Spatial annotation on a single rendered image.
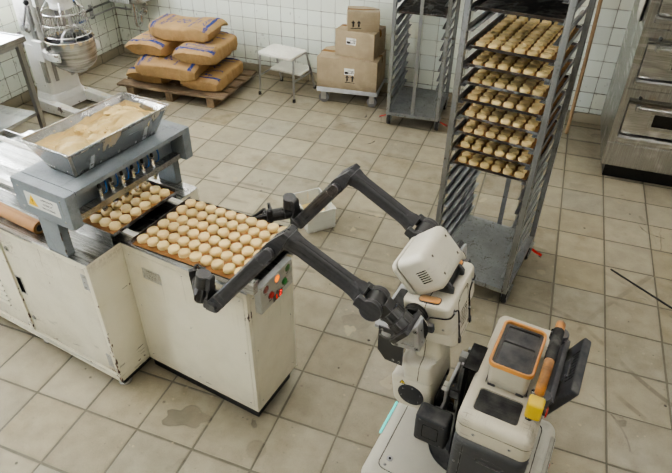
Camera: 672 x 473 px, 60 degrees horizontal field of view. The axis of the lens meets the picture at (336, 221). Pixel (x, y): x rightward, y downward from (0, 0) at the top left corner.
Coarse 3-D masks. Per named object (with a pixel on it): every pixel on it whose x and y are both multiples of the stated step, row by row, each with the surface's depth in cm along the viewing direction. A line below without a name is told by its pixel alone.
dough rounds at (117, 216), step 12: (132, 192) 275; (144, 192) 275; (156, 192) 277; (168, 192) 276; (108, 204) 268; (120, 204) 267; (132, 204) 269; (144, 204) 267; (96, 216) 259; (108, 216) 262; (120, 216) 259; (132, 216) 262; (108, 228) 255; (120, 228) 255
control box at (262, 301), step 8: (280, 264) 246; (272, 272) 242; (280, 272) 244; (288, 272) 251; (264, 280) 237; (272, 280) 240; (280, 280) 246; (288, 280) 253; (264, 288) 235; (272, 288) 242; (280, 288) 248; (256, 296) 236; (264, 296) 238; (256, 304) 238; (264, 304) 240; (256, 312) 241
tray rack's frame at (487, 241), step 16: (592, 0) 293; (576, 64) 312; (560, 128) 334; (544, 192) 359; (464, 224) 389; (480, 224) 389; (496, 224) 389; (464, 240) 375; (480, 240) 375; (496, 240) 375; (528, 240) 375; (480, 256) 361; (496, 256) 362; (528, 256) 380; (480, 272) 349; (496, 272) 349; (512, 272) 349; (496, 288) 338
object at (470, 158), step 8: (464, 152) 319; (472, 152) 320; (456, 160) 315; (464, 160) 312; (472, 160) 312; (480, 160) 314; (488, 160) 312; (496, 160) 316; (488, 168) 309; (496, 168) 305; (504, 168) 305; (512, 168) 306; (520, 168) 305; (520, 176) 300
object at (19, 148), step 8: (0, 136) 325; (0, 144) 325; (8, 144) 321; (16, 144) 317; (24, 144) 318; (16, 152) 321; (24, 152) 317; (32, 152) 312; (40, 160) 313; (168, 200) 274; (176, 200) 274; (168, 208) 278
